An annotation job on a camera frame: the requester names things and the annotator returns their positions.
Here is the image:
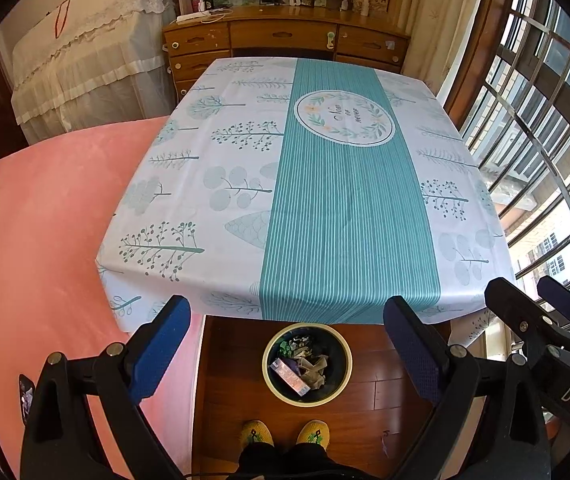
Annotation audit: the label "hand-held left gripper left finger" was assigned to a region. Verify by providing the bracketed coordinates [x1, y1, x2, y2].
[19, 295, 192, 480]

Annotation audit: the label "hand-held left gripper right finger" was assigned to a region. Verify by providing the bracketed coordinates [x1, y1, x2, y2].
[383, 296, 548, 480]

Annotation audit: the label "round waste bin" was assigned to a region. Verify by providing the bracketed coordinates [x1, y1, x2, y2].
[262, 322, 353, 407]

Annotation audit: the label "yellow knitted slipper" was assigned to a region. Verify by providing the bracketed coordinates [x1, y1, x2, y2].
[296, 420, 330, 449]
[239, 420, 275, 453]

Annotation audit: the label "metal window grille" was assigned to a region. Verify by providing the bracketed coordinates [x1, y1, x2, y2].
[465, 0, 570, 301]

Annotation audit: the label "tree print tablecloth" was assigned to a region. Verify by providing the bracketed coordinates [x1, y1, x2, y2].
[95, 56, 512, 347]

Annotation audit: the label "person's black trousers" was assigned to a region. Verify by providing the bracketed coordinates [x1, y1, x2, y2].
[237, 441, 368, 480]

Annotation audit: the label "pink blanket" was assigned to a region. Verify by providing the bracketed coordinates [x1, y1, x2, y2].
[0, 115, 206, 480]

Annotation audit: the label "white leaf print curtain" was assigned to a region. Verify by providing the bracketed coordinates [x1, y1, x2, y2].
[395, 0, 496, 98]

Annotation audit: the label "wooden desk with drawers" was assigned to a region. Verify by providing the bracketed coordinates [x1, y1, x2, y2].
[161, 2, 412, 101]

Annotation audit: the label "wooden window frame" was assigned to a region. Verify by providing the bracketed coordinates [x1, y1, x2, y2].
[442, 0, 523, 128]

